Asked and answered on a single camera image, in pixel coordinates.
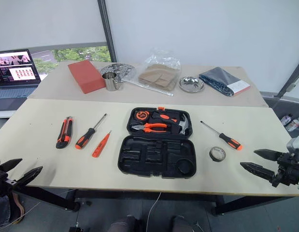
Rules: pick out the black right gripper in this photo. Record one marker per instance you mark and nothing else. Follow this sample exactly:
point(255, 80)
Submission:
point(288, 169)

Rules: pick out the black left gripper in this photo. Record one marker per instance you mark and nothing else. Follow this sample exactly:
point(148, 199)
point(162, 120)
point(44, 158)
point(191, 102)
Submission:
point(3, 183)

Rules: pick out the orange black utility knife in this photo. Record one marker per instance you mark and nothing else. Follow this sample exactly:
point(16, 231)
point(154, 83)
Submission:
point(65, 133)

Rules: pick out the orange voltage tester pen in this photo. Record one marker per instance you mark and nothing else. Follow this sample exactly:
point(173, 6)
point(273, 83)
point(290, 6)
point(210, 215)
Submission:
point(99, 146)

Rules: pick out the black plastic tool case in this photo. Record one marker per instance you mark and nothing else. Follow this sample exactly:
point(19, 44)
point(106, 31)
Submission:
point(149, 157)

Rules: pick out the blue denim cloth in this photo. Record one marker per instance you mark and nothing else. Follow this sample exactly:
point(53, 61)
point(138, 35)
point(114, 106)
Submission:
point(2, 210)

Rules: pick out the small bottle with dark cap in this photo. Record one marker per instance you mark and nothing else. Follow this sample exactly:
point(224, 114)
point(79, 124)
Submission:
point(286, 119)

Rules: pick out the small bottle with white label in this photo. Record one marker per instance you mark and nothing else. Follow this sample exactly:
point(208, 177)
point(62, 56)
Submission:
point(294, 123)

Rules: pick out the small black floor device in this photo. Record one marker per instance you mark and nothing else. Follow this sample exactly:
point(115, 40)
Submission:
point(75, 229)

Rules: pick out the claw hammer orange black grip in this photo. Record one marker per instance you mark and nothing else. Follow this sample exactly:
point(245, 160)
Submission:
point(181, 124)

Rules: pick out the dark folded cloth package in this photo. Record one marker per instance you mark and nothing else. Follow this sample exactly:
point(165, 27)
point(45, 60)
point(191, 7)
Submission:
point(218, 77)

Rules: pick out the open laptop computer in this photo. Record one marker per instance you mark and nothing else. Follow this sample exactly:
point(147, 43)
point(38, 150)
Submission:
point(14, 70)

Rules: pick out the dark rounded shape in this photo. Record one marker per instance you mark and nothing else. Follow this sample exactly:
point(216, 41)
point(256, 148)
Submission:
point(183, 224)
point(123, 224)

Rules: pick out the stainless steel bowl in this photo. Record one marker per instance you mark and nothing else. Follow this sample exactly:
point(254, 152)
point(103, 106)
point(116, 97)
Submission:
point(191, 84)

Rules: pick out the red rectangular block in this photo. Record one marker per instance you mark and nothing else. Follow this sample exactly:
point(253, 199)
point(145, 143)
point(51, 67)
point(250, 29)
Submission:
point(85, 76)

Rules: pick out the stainless steel cup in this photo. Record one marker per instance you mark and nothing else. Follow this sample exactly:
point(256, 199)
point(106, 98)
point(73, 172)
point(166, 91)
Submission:
point(111, 82)

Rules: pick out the orange black tape measure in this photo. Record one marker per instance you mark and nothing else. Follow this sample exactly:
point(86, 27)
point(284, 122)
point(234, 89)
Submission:
point(140, 115)

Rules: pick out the plastic bag with brown paper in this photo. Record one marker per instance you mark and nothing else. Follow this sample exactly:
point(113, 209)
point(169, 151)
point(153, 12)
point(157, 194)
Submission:
point(157, 77)

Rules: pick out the perforated steel round plate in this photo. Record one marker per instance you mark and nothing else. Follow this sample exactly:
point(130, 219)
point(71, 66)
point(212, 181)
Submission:
point(123, 70)

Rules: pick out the black window pillar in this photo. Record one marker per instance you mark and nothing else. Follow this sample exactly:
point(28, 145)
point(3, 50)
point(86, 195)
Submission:
point(107, 31)

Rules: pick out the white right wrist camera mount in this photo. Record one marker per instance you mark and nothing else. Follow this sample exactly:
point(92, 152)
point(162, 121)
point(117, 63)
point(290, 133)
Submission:
point(295, 143)

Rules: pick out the black table frame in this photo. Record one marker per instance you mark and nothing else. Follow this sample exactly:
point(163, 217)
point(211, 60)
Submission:
point(50, 197)

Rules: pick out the grey diagonal metal post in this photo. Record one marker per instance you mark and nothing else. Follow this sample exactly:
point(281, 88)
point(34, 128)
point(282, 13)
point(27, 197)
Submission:
point(290, 77)

